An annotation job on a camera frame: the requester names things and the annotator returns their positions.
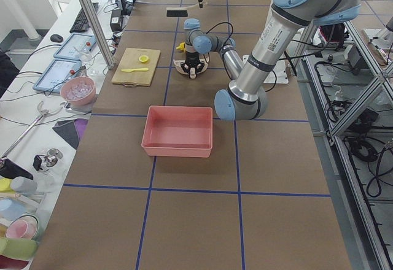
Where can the beige plastic dustpan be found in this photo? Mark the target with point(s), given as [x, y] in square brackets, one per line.
[177, 64]

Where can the beige hand brush black bristles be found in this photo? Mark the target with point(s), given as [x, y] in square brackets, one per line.
[182, 12]

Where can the pink plastic bin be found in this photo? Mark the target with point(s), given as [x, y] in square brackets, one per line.
[178, 131]

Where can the yellow toy corn cob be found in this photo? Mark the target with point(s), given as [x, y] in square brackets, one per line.
[181, 47]

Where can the yellow toy lemon slices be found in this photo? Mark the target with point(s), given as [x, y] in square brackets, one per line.
[143, 59]

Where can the yellow plastic knife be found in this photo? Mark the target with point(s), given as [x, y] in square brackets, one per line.
[140, 69]

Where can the bamboo cutting board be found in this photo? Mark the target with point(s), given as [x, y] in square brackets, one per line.
[136, 67]

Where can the pink bowl with clear items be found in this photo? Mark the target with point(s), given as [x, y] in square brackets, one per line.
[79, 91]

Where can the blue teach pendant far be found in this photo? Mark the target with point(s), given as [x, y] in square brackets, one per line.
[74, 45]

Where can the blue teach pendant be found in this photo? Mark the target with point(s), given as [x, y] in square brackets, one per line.
[74, 45]
[56, 75]

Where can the black keyboard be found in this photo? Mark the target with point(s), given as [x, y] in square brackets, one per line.
[81, 23]

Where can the blue teach pendant near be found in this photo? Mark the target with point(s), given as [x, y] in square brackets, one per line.
[56, 75]

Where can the black computer mouse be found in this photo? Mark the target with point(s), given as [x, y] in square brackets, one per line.
[56, 38]

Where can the metal reacher grabber tool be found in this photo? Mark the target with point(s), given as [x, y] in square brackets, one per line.
[43, 112]

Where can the aluminium frame post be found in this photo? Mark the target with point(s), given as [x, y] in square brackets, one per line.
[89, 10]

